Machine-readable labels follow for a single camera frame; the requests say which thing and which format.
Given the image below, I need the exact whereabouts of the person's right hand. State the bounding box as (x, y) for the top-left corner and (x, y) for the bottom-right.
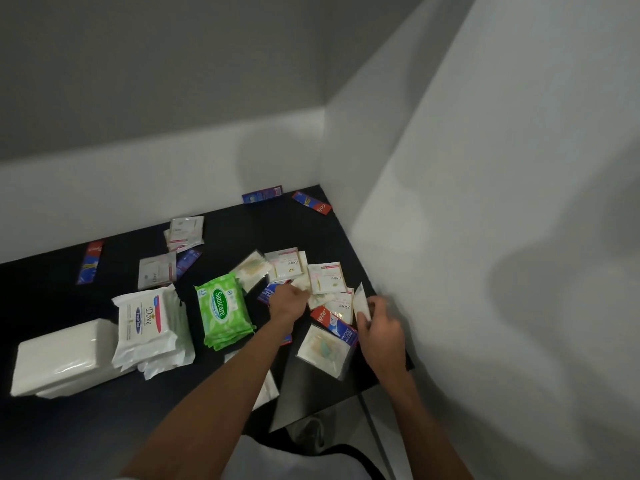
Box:
(355, 296), (407, 381)

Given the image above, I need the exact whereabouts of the person's left hand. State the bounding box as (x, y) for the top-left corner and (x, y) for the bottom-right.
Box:
(269, 283), (310, 326)

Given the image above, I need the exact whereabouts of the small white sachet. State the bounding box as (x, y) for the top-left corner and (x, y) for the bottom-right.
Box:
(352, 282), (372, 323)

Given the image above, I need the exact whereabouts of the blue and red sachet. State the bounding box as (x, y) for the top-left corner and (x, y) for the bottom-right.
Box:
(257, 280), (292, 307)

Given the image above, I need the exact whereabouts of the person's left forearm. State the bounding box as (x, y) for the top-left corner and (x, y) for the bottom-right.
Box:
(121, 320), (296, 480)

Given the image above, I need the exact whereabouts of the person's right forearm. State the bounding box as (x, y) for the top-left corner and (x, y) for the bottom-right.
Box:
(376, 372), (473, 480)

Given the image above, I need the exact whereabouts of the red and blue toothpaste box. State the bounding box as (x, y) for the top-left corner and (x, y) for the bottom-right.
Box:
(76, 239), (105, 286)
(309, 305), (359, 347)

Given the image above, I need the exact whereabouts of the clear packet of cotton pads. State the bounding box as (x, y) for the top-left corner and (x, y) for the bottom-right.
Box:
(229, 250), (274, 294)
(295, 324), (354, 381)

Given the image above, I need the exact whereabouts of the stack of green wipes packs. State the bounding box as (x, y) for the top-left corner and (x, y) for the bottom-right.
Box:
(194, 272), (257, 352)

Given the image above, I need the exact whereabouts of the white tissue packet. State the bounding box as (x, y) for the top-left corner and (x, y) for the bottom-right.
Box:
(223, 349), (280, 412)

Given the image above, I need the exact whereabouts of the black table leg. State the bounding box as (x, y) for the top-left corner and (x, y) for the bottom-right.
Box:
(356, 394), (397, 480)

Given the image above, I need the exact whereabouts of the grey shoe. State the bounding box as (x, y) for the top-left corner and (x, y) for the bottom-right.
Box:
(294, 416), (327, 454)

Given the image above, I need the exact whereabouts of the pile of white pink sachets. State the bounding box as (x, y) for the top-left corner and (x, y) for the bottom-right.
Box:
(163, 216), (206, 253)

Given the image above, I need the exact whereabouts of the stack of white wipes packs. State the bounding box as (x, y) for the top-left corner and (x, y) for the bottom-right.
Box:
(110, 284), (196, 381)

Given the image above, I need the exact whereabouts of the large white tissue pack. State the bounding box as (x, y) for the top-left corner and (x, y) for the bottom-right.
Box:
(10, 318), (137, 400)

